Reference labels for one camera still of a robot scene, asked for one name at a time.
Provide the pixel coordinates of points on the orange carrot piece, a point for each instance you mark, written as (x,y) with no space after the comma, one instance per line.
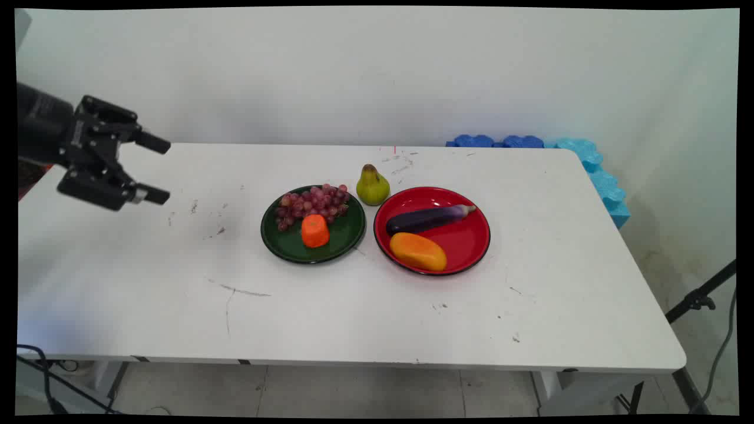
(315,231)

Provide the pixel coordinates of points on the green pear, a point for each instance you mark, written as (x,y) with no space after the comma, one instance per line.
(373,188)

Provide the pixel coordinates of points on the purple eggplant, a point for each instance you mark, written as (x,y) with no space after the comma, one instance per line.
(427,219)

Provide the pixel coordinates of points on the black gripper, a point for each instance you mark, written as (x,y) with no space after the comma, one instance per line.
(44,129)

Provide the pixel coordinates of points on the orange yellow mango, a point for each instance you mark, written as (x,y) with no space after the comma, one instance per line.
(418,252)

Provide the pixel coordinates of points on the red plate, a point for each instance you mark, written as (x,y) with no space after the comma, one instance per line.
(465,238)

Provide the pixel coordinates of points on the dark red patterned object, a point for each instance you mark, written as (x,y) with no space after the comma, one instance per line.
(32,176)

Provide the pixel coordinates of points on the black tripod stand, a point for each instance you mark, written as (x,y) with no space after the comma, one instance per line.
(698,300)

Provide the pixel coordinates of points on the red grapes bunch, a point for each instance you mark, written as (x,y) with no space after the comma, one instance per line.
(312,203)

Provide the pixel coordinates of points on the white table leg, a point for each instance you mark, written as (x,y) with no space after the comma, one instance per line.
(565,391)
(112,383)

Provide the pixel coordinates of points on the light blue foam tiles stack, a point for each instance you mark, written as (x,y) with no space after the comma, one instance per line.
(604,185)

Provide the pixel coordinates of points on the dark blue foam tile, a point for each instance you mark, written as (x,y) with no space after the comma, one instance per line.
(523,141)
(473,141)

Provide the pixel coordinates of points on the green plate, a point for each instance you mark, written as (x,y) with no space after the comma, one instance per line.
(344,232)

